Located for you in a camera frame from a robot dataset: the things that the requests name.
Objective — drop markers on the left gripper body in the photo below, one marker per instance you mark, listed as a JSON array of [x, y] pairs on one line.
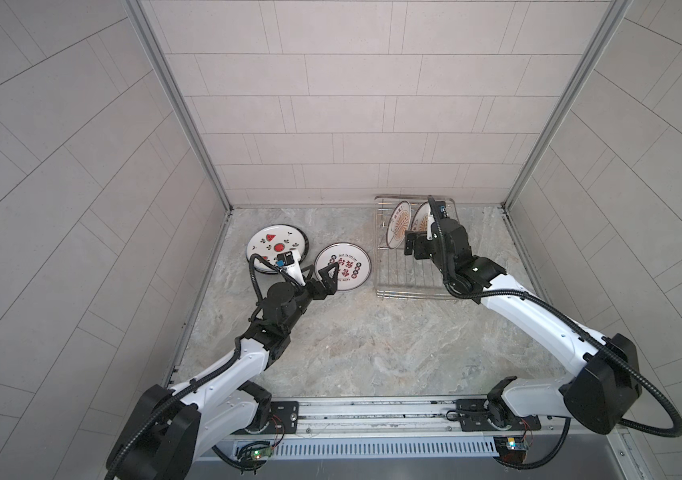
[[315, 294]]

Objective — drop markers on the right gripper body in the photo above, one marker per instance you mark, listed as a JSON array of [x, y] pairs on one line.
[[425, 248]]

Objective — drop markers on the white red-pattern plate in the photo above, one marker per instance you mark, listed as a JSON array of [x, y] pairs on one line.
[[421, 219]]

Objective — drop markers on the blue striped white plate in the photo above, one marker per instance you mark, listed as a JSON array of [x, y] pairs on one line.
[[302, 249]]

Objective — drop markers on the watermelon pattern plate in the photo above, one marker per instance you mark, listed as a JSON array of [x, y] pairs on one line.
[[276, 240]]

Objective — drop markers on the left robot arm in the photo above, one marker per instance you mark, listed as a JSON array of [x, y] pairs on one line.
[[170, 428]]

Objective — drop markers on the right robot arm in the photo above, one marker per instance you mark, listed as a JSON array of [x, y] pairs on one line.
[[602, 386]]

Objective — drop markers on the left circuit board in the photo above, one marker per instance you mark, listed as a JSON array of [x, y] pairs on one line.
[[255, 452]]

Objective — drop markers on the circuit board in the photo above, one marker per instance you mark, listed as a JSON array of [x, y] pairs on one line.
[[255, 452], [511, 450]]

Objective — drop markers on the right circuit board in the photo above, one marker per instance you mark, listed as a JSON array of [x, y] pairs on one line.
[[511, 450]]

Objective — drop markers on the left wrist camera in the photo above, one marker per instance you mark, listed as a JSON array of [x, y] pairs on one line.
[[288, 263]]

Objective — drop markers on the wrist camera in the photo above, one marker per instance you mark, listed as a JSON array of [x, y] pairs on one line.
[[288, 263], [437, 211]]

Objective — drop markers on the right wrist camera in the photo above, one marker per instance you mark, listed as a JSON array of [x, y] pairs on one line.
[[437, 211]]

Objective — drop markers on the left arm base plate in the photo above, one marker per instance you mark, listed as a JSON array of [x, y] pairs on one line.
[[280, 418]]

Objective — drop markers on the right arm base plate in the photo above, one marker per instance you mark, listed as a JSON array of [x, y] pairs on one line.
[[497, 415]]

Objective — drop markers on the aluminium mounting rail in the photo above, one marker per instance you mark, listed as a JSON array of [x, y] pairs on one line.
[[360, 417]]

